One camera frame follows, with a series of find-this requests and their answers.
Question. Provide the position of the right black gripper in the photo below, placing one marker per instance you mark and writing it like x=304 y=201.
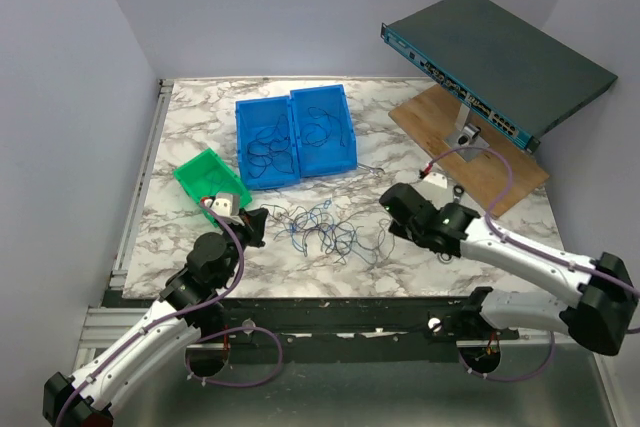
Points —
x=397 y=229

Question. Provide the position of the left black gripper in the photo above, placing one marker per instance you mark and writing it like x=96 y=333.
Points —
x=254 y=223

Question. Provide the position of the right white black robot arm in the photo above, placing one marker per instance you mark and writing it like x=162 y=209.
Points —
x=590 y=300

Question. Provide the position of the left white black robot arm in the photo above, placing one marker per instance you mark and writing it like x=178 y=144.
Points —
x=185 y=310

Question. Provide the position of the large silver combination wrench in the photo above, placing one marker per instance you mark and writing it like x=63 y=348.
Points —
x=457 y=193

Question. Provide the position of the green plastic bin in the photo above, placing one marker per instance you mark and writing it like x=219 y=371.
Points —
x=206 y=175

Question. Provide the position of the small silver open wrench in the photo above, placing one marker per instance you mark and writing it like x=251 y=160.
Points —
x=377 y=171

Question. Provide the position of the wooden board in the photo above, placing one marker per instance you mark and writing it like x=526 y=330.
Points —
x=495 y=172

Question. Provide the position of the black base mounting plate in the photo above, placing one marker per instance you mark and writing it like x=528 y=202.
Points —
x=260 y=331

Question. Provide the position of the left blue plastic bin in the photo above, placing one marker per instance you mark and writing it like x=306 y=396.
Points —
x=266 y=149

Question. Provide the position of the blue plastic bin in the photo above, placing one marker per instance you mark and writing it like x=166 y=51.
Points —
x=266 y=149
x=324 y=132

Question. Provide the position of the right blue plastic bin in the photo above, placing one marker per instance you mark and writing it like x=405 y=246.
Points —
x=324 y=132

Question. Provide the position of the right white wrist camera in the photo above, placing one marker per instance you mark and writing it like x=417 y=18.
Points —
x=430 y=180

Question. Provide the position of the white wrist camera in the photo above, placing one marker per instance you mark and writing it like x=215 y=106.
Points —
x=223 y=205
x=430 y=180

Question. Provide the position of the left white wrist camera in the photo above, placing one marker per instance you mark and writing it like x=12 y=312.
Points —
x=223 y=205

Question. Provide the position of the metal switch stand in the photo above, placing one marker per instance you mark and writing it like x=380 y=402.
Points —
x=466 y=136

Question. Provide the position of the aluminium rail frame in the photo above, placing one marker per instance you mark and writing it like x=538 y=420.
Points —
x=325 y=235

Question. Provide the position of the dark network switch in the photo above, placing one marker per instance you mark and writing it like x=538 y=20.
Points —
x=520 y=80

